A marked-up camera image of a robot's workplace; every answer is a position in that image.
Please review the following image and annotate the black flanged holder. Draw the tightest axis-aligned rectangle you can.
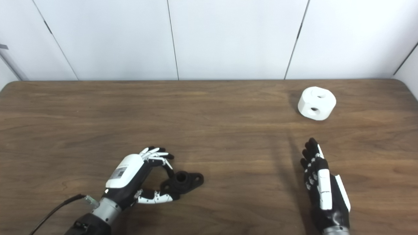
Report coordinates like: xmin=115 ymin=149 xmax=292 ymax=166
xmin=160 ymin=171 xmax=204 ymax=196

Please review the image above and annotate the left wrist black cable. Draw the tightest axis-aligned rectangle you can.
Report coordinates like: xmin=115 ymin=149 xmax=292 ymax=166
xmin=29 ymin=194 xmax=99 ymax=235

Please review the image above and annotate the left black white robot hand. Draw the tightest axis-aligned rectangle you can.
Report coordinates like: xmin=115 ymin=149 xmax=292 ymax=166
xmin=104 ymin=147 xmax=180 ymax=209

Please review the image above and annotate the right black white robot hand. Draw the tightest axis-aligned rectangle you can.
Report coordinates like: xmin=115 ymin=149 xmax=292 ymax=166
xmin=300 ymin=137 xmax=351 ymax=230

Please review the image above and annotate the round white piece with holes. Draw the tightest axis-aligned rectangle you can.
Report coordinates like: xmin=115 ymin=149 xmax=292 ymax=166
xmin=297 ymin=86 xmax=337 ymax=121

